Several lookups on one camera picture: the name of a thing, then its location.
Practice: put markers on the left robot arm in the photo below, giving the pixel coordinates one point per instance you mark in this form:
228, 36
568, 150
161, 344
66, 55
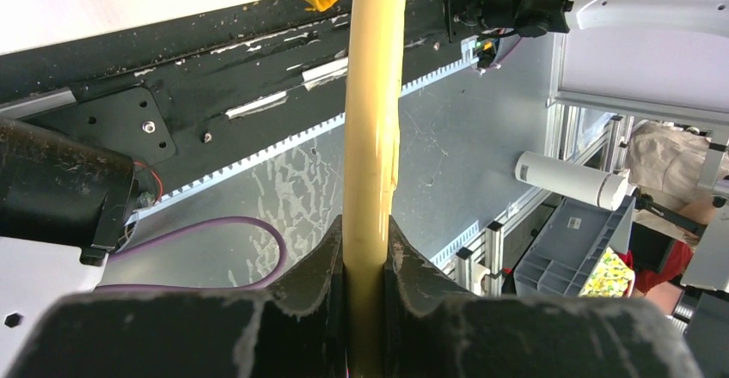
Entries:
63, 207

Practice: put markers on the white cylindrical bottle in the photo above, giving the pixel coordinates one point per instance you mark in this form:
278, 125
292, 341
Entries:
588, 185

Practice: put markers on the grey plastic crate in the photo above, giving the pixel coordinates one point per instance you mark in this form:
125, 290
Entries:
569, 246

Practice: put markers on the yellow plastic hanger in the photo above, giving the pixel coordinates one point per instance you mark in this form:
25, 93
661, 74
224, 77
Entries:
373, 88

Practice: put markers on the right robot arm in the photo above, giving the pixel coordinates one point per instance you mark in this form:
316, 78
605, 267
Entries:
535, 18

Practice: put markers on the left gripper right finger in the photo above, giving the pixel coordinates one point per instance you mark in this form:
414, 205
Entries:
436, 328

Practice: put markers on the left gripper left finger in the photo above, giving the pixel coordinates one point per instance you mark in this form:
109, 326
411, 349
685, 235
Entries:
294, 327

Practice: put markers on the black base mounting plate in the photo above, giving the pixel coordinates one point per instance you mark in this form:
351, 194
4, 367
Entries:
187, 97

